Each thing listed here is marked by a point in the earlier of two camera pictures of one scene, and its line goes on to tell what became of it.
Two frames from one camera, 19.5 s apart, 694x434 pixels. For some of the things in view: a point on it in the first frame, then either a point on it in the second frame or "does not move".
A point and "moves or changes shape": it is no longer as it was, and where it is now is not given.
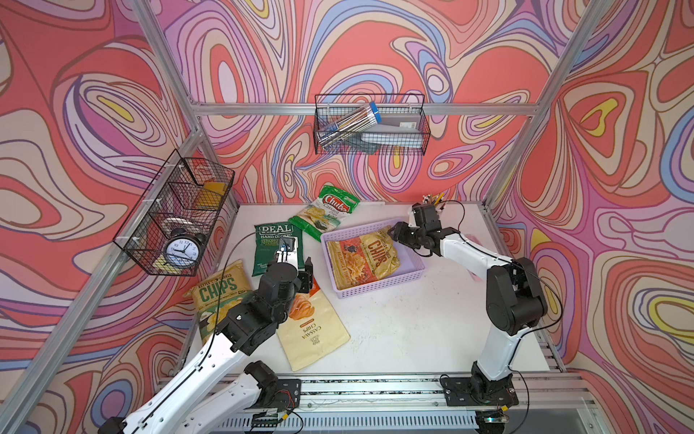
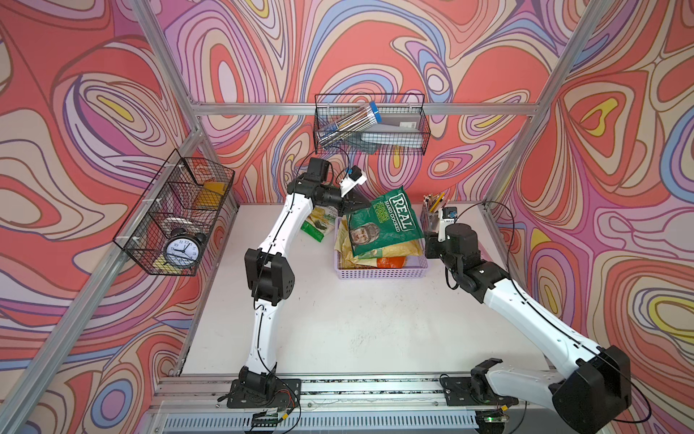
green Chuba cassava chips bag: (326, 213) does not move
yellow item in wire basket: (211, 194) does not move
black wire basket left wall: (170, 230) does not move
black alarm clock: (182, 250) does not move
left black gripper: (305, 278) → (347, 203)
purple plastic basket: (410, 264) moves or changes shape
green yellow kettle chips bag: (216, 295) → (345, 251)
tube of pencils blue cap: (364, 117) does not move
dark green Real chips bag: (267, 244) moves or changes shape
